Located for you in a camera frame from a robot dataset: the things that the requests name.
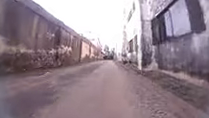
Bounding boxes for distant trees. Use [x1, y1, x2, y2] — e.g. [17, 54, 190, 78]
[103, 44, 117, 60]

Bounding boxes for brown dirt road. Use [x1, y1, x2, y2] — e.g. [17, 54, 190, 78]
[0, 55, 209, 118]

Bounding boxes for white building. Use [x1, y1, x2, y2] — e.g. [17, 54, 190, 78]
[119, 0, 145, 70]

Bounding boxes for gravel strip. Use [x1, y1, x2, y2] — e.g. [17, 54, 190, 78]
[114, 60, 209, 115]

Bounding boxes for grey concrete building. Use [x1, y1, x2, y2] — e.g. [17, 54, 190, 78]
[135, 0, 209, 83]

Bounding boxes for long weathered wall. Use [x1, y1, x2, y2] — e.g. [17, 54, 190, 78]
[0, 0, 106, 79]

